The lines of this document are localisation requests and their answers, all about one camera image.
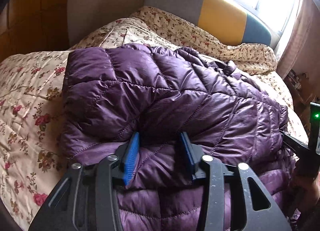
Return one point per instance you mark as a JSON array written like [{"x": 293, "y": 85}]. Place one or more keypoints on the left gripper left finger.
[{"x": 85, "y": 198}]

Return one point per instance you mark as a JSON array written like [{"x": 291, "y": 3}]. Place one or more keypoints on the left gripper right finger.
[{"x": 252, "y": 206}]

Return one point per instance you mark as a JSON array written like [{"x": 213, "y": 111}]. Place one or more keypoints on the purple quilted down jacket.
[{"x": 109, "y": 94}]

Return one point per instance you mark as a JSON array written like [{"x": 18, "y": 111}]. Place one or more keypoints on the cluttered bedside table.
[{"x": 303, "y": 93}]

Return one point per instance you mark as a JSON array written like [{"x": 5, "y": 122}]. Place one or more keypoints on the floral rose quilt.
[{"x": 31, "y": 115}]

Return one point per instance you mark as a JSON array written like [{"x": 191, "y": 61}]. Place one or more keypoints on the small-flower print pillow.
[{"x": 253, "y": 58}]

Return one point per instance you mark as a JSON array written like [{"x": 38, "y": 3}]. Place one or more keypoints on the grey yellow blue headboard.
[{"x": 226, "y": 20}]

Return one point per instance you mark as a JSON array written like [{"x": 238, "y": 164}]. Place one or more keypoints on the wooden wardrobe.
[{"x": 33, "y": 25}]

